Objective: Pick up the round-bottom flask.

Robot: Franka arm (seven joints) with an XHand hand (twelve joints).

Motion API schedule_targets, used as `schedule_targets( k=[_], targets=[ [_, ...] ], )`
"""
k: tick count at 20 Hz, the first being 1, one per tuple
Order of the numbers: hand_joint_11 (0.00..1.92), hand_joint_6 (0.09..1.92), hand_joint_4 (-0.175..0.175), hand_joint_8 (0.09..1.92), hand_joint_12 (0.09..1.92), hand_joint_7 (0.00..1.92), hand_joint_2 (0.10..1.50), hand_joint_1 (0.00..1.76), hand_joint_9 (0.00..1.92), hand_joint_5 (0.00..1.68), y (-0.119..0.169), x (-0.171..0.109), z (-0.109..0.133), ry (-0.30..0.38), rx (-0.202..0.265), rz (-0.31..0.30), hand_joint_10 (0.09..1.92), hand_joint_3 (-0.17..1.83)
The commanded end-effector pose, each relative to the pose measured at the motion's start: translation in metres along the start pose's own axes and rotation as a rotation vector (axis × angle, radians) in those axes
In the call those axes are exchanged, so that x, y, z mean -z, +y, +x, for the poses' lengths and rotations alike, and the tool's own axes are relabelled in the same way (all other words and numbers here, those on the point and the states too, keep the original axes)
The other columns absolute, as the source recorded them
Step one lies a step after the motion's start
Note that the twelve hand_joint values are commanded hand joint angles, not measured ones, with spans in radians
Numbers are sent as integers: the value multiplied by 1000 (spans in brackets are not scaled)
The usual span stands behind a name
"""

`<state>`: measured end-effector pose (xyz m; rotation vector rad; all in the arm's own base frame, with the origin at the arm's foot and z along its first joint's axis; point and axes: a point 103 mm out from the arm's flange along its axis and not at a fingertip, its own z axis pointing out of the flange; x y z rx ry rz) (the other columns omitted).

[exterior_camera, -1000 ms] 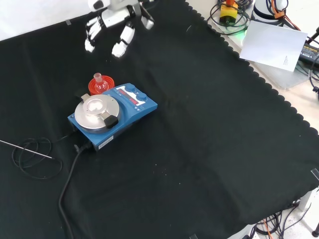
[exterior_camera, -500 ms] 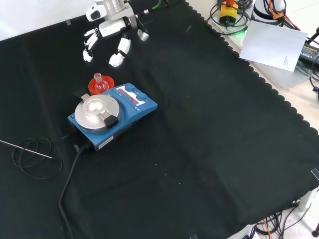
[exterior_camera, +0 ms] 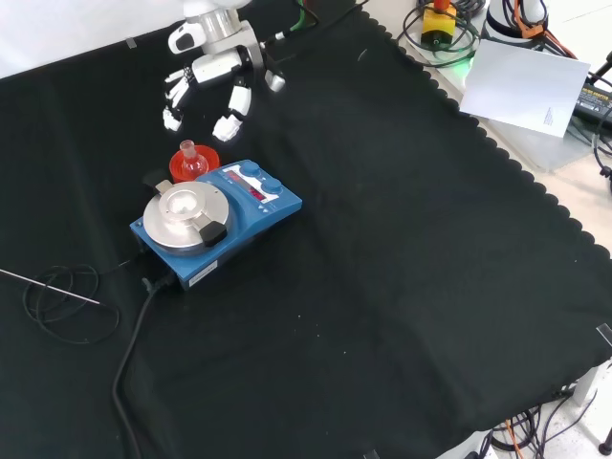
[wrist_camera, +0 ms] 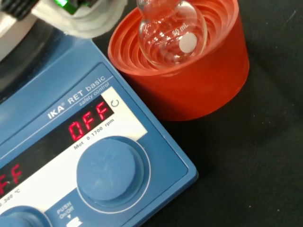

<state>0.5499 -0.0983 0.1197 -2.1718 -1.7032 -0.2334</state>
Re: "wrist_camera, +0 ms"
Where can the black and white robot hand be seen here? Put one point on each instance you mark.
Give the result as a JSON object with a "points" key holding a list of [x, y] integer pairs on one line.
{"points": [[78, 19]]}

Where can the blue heater with steel plate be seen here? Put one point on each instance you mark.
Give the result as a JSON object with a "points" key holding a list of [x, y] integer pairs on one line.
{"points": [[47, 99]]}

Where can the black bench cloth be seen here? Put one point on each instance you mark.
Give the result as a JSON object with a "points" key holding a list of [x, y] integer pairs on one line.
{"points": [[260, 165]]}

